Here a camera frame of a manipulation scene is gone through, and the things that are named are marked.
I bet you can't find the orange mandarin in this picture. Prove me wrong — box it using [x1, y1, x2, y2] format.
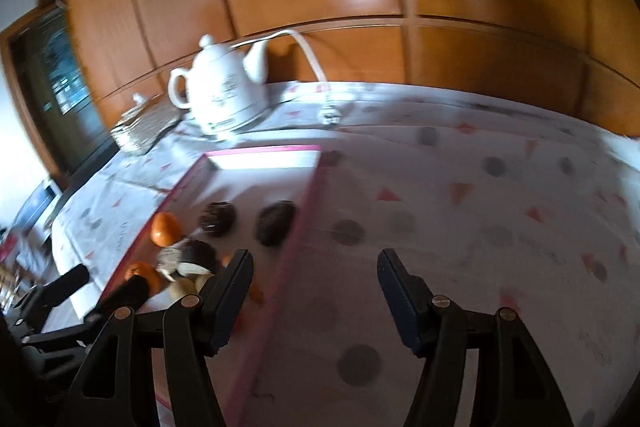
[125, 261, 167, 297]
[150, 212, 184, 247]

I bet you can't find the small yellow potato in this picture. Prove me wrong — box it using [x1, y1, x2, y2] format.
[168, 274, 212, 301]

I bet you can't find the dark cut root cylinder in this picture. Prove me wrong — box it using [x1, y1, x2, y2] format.
[177, 239, 218, 277]

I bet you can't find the dark round beet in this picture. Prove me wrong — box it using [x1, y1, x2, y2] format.
[198, 202, 236, 237]
[255, 200, 297, 248]

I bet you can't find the orange carrot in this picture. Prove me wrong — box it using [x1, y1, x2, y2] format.
[219, 253, 266, 335]

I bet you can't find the tan cut root piece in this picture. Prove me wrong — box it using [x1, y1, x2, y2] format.
[155, 246, 181, 281]

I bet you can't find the pink rimmed white tray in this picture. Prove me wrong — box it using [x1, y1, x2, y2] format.
[96, 144, 331, 427]

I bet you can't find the dark glass cabinet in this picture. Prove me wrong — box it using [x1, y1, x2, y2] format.
[1, 5, 114, 187]

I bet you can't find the patterned white tablecloth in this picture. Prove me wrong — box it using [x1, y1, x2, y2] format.
[52, 83, 639, 426]

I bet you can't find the white ceramic electric kettle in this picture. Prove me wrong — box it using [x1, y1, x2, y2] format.
[167, 35, 269, 135]

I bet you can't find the white kettle power cable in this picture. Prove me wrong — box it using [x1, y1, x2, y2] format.
[226, 28, 346, 128]

